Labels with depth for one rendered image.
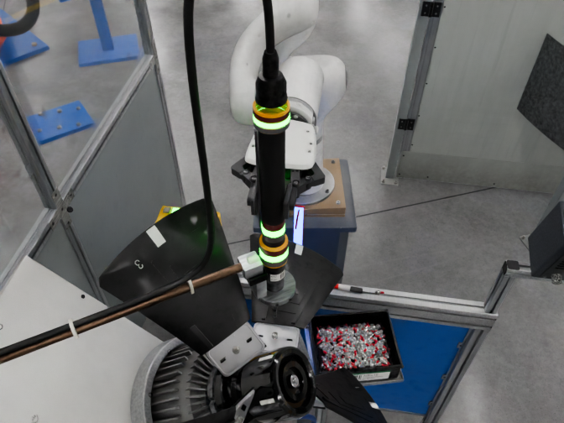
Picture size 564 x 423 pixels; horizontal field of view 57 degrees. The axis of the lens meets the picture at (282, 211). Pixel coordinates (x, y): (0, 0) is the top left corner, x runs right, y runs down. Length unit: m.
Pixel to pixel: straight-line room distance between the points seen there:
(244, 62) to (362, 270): 1.84
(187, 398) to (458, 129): 2.23
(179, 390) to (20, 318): 0.29
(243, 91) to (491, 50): 1.90
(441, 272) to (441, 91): 0.90
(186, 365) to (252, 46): 0.58
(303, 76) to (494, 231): 2.21
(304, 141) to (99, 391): 0.57
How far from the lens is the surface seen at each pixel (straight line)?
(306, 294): 1.08
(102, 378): 1.02
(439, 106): 2.79
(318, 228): 1.52
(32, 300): 0.98
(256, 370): 0.91
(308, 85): 0.86
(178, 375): 1.01
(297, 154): 0.74
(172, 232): 0.86
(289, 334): 1.01
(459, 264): 2.75
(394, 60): 4.16
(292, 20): 0.91
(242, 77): 0.89
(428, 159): 3.00
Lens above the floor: 2.07
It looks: 47 degrees down
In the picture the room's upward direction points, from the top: straight up
